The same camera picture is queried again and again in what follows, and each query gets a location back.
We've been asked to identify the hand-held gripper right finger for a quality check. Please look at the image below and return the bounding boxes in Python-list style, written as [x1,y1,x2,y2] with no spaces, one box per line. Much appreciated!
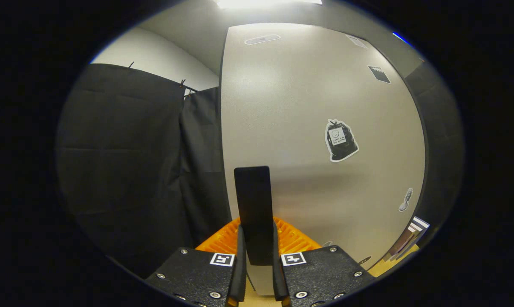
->
[272,217,376,307]

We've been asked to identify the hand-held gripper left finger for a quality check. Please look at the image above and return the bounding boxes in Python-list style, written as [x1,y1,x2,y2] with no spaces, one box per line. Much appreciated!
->
[145,217,247,307]

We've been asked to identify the black door handle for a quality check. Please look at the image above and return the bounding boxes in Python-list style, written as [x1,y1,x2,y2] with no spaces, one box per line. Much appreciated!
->
[234,166,274,266]

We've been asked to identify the red-brown book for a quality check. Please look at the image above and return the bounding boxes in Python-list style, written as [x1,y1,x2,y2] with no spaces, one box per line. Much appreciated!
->
[384,230,415,262]

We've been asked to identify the black backdrop cloth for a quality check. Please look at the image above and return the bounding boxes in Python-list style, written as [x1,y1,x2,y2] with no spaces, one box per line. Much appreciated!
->
[55,62,465,280]

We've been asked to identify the large ceiling light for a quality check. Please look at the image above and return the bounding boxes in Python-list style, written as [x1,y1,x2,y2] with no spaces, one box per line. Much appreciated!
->
[214,0,323,10]

